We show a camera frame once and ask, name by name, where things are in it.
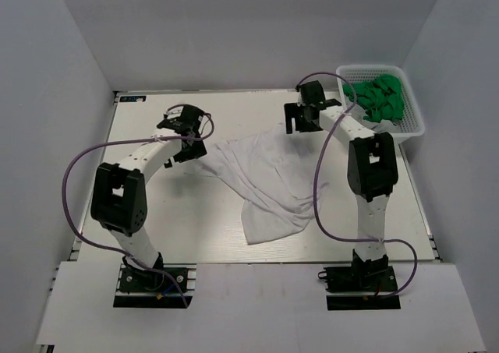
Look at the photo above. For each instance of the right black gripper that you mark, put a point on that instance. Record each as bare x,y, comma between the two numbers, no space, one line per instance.
291,111

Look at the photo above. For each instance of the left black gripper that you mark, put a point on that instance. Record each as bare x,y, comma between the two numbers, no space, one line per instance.
196,151

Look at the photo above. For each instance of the white t shirt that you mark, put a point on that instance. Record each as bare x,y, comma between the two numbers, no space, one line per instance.
272,172

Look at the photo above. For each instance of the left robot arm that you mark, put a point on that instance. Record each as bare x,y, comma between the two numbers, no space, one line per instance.
119,200

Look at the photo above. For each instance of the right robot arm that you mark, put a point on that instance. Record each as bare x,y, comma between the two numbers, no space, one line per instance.
372,170

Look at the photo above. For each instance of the grey t shirt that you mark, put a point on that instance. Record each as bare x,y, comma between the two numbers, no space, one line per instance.
359,114

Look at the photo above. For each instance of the blue table label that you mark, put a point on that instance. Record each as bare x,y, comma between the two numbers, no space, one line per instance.
132,99

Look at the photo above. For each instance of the green t shirt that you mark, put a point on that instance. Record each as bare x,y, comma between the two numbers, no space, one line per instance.
380,98

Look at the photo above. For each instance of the white plastic basket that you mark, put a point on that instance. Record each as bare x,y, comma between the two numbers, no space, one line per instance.
412,123

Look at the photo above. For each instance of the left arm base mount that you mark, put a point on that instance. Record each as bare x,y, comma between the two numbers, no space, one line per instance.
137,289

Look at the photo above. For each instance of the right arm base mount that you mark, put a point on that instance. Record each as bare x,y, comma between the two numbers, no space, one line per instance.
344,292

